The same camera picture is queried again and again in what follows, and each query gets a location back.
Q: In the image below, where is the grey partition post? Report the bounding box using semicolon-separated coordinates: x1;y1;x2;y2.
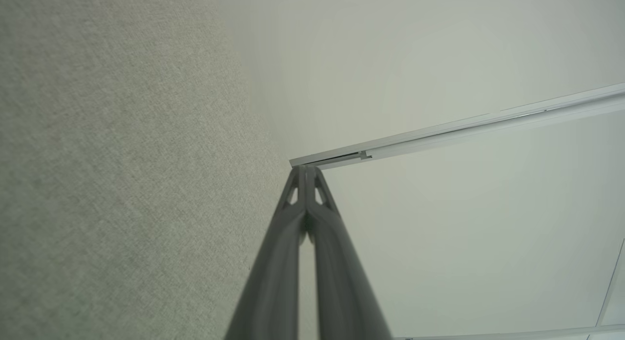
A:
289;82;625;171

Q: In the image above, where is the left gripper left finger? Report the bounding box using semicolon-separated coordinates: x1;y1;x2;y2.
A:
224;165;310;340

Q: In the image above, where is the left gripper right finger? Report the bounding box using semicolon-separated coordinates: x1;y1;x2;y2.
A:
305;165;394;340

